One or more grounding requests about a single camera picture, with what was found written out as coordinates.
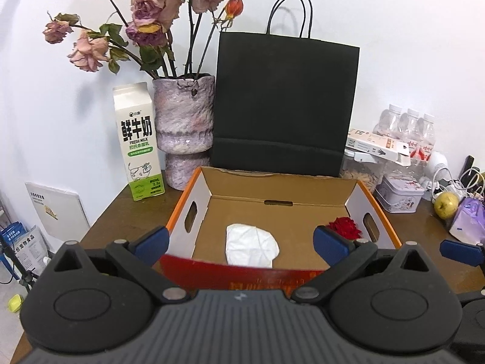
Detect bunch of dried roses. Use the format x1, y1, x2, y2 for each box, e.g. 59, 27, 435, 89
42, 0, 244, 80

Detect small white fan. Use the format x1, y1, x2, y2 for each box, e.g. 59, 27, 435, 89
422, 152, 450, 191

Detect white board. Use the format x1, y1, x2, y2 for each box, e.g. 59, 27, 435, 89
25, 181, 92, 254

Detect blue white packets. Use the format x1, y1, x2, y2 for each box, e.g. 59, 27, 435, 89
0, 222, 51, 274

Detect red orange cardboard box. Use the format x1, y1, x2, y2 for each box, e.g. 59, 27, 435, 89
158, 166, 403, 298

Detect yellow green apple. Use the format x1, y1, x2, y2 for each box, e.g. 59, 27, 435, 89
434, 192, 459, 219

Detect purple white packet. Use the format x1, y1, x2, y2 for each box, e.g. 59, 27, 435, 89
447, 197, 485, 244

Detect white green milk carton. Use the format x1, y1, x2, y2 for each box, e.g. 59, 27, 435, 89
112, 82, 165, 201

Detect black paper bag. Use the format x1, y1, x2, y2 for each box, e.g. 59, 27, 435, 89
209, 0, 360, 178

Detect purple mottled ceramic vase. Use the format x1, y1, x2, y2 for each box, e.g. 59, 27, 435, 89
152, 74, 216, 191

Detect pale printed tin box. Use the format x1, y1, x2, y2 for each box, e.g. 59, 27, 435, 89
375, 174, 426, 213

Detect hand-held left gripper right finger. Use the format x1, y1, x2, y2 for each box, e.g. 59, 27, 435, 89
290, 225, 430, 306

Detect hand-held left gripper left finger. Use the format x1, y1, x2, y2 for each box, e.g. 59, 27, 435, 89
54, 225, 195, 306

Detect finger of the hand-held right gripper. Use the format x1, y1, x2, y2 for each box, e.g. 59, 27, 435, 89
440, 240, 485, 268

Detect red rose flower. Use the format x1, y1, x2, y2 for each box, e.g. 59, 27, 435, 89
326, 217, 363, 240

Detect clear water bottle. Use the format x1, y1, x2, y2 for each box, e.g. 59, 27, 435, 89
373, 104, 403, 139
415, 114, 437, 162
399, 109, 421, 145

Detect black tripod stand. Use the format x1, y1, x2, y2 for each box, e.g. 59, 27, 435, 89
0, 235, 35, 293

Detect white crumpled tissue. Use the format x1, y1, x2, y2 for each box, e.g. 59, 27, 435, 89
226, 223, 280, 270

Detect white glove carton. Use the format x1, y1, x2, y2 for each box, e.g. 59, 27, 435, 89
346, 128, 412, 166

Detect white charger cables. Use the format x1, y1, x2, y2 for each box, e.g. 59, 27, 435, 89
430, 155, 485, 202

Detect clear snack container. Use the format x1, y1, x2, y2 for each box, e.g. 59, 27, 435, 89
340, 150, 388, 194

